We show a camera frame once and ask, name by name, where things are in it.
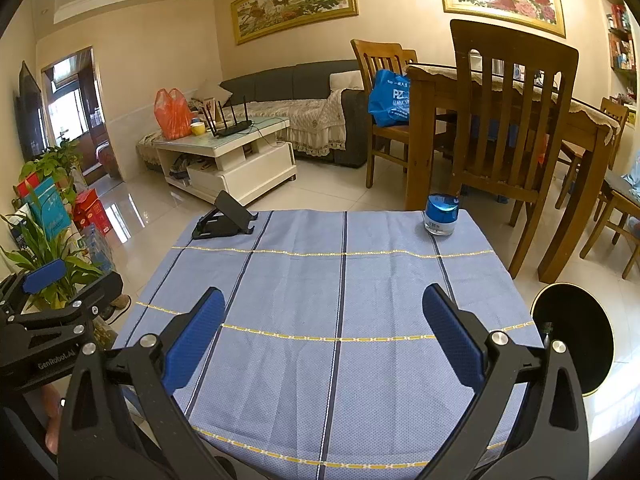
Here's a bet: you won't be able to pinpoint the framed horse painting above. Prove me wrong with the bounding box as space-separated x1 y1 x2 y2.
230 0 359 46

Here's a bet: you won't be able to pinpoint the blue lidded glass jar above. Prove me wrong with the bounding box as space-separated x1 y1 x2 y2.
423 193 461 237

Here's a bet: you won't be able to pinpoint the large wooden dining chair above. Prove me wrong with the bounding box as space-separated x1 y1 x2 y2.
447 19 580 281

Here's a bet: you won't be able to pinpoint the black round trash can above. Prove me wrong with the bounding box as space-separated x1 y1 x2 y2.
530 282 615 398

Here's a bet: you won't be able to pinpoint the blue checked tablecloth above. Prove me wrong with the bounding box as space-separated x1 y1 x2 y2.
111 208 546 480

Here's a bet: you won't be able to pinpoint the long-leaved potted plant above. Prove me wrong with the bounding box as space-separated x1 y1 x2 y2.
0 180 108 311

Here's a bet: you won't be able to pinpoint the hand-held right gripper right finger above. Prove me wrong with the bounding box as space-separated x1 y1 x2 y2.
417 283 591 480

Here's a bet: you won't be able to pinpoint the small red box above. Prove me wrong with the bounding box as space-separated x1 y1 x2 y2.
14 171 43 202

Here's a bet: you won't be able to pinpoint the blue shopping bag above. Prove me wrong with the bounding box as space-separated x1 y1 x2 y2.
368 69 412 128

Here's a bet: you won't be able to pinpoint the doorway with wooden door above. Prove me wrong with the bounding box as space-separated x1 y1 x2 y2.
40 46 123 186

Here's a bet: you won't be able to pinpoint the white pillow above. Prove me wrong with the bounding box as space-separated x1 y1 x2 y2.
329 70 365 93

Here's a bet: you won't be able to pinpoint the black phone stand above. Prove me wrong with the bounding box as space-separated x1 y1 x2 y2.
191 190 259 241

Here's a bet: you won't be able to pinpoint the dark grey sofa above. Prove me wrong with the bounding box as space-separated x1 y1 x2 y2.
137 59 373 168

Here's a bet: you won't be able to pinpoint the beige lace table cover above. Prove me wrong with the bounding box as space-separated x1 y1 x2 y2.
406 62 621 133

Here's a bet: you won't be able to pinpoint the beige lace sofa cover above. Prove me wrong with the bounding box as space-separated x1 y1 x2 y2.
137 87 348 166

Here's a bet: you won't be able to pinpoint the red gift boxes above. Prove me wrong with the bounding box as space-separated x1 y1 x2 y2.
72 189 112 236

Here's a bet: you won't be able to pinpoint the teal gift box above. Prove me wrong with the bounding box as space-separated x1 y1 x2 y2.
25 177 71 241

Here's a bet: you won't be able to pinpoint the brown slipper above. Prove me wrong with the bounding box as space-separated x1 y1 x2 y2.
100 294 132 321

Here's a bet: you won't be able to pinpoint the wooden chair with cushion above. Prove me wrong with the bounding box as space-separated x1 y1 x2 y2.
580 170 640 281

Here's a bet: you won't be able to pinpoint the orange plastic bag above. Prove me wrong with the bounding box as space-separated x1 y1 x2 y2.
153 88 193 141

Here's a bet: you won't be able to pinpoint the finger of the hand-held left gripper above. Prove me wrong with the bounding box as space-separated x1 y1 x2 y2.
10 272 125 343
0 258 67 313

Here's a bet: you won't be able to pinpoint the white coffee table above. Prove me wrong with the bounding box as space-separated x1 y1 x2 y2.
152 116 298 206

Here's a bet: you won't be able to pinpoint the black wifi router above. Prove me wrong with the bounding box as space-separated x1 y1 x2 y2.
200 95 254 138

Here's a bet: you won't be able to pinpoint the wall shelf with items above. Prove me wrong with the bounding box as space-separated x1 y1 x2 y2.
600 0 640 92

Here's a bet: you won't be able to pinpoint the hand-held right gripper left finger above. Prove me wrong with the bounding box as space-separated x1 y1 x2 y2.
57 286 238 480

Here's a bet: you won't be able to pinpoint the person's left hand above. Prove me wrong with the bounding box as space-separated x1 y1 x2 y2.
41 385 66 456

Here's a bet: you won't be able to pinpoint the black television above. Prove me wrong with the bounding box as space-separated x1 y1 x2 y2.
14 60 46 163

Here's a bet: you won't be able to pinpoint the blue patterned box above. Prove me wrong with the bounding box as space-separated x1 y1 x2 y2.
80 225 118 273

